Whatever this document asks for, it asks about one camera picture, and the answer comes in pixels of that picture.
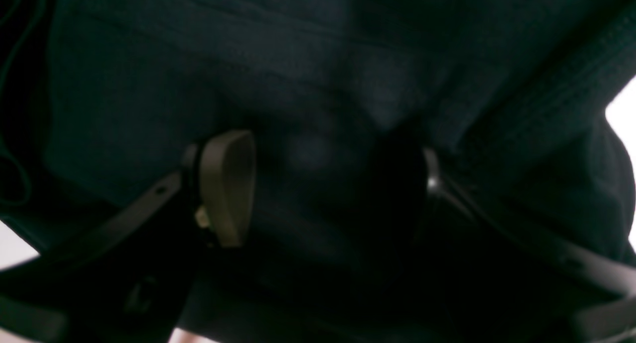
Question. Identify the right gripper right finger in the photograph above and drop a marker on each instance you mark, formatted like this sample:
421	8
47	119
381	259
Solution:
499	274

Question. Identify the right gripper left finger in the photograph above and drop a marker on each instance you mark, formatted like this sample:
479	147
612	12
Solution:
127	279

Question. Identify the black graphic T-shirt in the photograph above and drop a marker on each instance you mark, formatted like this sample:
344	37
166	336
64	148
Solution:
101	98

